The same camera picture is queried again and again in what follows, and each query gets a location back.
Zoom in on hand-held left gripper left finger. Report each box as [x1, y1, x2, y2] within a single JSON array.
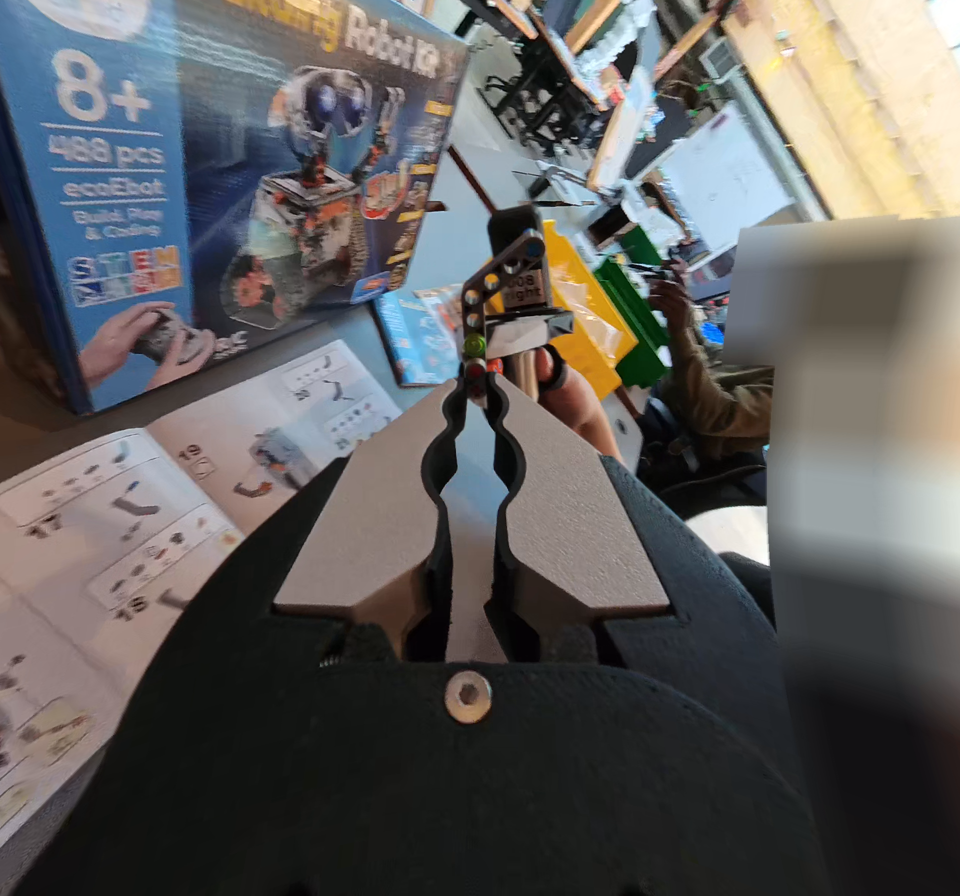
[[271, 377, 462, 663]]

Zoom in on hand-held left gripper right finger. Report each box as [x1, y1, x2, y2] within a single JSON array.
[[484, 373, 672, 663]]

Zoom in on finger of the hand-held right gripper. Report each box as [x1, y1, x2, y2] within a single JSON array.
[[486, 315, 556, 360]]

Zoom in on grey angled building beam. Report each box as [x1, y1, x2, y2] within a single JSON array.
[[459, 232, 547, 410]]

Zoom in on grey desk with brown edge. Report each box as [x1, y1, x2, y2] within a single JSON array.
[[450, 71, 639, 237]]

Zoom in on person's right hand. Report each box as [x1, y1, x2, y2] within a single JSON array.
[[540, 352, 626, 464]]

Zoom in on yellow plastic bin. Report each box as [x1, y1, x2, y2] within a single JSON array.
[[540, 220, 640, 398]]

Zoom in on clear plastic parts bags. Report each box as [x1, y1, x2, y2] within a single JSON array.
[[558, 277, 624, 357]]

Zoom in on small dark open box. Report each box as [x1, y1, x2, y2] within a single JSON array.
[[588, 205, 633, 248]]

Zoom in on blue instruction booklet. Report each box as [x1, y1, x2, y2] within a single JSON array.
[[372, 287, 462, 387]]

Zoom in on green plastic bin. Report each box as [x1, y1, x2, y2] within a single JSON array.
[[596, 257, 671, 389], [618, 225, 665, 263]]

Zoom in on leaning cardboard panel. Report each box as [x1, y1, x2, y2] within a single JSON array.
[[585, 64, 655, 194]]

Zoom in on white open instruction manual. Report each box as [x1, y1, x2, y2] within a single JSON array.
[[0, 340, 406, 848]]

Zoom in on blue robot kit box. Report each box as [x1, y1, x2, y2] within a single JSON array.
[[0, 0, 472, 417]]

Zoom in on black desk cable flap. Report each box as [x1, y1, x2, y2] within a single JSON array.
[[513, 165, 601, 207]]

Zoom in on wall whiteboard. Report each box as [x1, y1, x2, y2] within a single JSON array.
[[660, 101, 796, 256]]

